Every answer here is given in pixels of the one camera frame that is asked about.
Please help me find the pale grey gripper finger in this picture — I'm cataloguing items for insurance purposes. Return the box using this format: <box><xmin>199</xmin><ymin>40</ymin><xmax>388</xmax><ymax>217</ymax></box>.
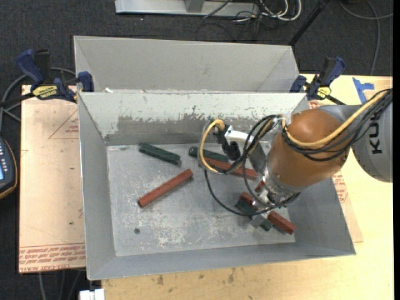
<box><xmin>249</xmin><ymin>214</ymin><xmax>267</xmax><ymax>229</ymax></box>

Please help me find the red-brown flat block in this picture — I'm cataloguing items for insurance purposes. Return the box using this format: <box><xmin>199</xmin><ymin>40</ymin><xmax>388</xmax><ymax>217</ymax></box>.
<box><xmin>267</xmin><ymin>210</ymin><xmax>297</xmax><ymax>236</ymax></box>
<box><xmin>239</xmin><ymin>191</ymin><xmax>258</xmax><ymax>208</ymax></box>
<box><xmin>137</xmin><ymin>168</ymin><xmax>194</xmax><ymax>208</ymax></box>
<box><xmin>202</xmin><ymin>157</ymin><xmax>259</xmax><ymax>181</ymax></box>

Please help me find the grey metal bin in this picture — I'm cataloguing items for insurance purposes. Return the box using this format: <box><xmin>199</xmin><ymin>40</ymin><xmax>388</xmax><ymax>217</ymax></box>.
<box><xmin>73</xmin><ymin>35</ymin><xmax>357</xmax><ymax>281</ymax></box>

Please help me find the brown cardboard board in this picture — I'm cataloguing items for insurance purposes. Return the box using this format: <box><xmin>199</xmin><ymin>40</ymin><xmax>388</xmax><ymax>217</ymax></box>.
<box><xmin>18</xmin><ymin>84</ymin><xmax>365</xmax><ymax>274</ymax></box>

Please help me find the black cylinder on white bracket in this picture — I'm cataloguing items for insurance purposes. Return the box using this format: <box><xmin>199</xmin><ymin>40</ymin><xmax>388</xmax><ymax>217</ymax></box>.
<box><xmin>214</xmin><ymin>124</ymin><xmax>256</xmax><ymax>162</ymax></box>

